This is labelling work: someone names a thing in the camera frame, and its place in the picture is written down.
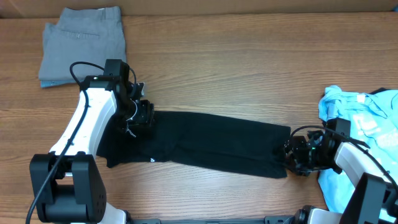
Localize light blue t-shirt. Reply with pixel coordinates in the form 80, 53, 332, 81
318, 85, 397, 213

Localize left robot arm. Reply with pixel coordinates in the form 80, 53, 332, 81
25, 59, 154, 224

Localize folded grey shorts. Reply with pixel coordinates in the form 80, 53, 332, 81
39, 6, 127, 81

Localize black t-shirt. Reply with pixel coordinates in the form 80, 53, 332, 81
96, 111, 290, 179

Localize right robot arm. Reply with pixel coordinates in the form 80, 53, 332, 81
283, 118, 397, 224

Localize folded light blue garment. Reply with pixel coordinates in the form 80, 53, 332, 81
40, 80, 76, 88

